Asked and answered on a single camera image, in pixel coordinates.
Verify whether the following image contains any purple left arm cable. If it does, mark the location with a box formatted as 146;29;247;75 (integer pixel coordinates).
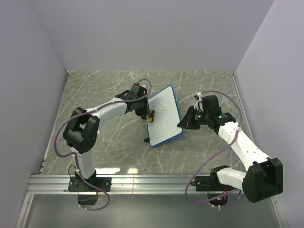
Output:
54;78;152;212

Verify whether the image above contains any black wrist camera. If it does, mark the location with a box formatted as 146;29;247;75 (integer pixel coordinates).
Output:
127;83;147;100
202;95;222;116

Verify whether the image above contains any blue-framed small whiteboard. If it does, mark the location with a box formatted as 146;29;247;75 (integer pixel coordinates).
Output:
147;85;183;147

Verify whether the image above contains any yellow bone-shaped whiteboard eraser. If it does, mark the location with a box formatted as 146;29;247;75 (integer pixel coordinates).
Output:
146;110;155;123

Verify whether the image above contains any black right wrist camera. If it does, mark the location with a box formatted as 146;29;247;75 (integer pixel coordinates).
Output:
202;95;222;116

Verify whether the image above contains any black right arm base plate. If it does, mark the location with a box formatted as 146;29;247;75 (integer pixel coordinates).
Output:
190;176;224;192

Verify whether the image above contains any black whiteboard clip lower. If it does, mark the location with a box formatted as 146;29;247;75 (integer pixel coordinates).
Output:
144;137;150;143

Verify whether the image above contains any aluminium extrusion rail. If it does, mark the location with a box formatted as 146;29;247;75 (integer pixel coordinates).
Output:
26;173;278;195

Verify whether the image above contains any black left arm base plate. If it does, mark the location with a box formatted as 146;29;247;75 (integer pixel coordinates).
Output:
67;176;112;192

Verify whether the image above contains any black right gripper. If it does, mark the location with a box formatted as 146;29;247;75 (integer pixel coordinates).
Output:
177;106;209;130

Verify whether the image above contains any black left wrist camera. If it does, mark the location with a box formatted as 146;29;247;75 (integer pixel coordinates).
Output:
127;83;147;100

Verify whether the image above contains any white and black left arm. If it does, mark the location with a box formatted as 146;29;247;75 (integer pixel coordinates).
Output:
63;95;154;191

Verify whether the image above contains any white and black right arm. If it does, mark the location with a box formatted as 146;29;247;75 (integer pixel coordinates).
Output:
177;106;283;203

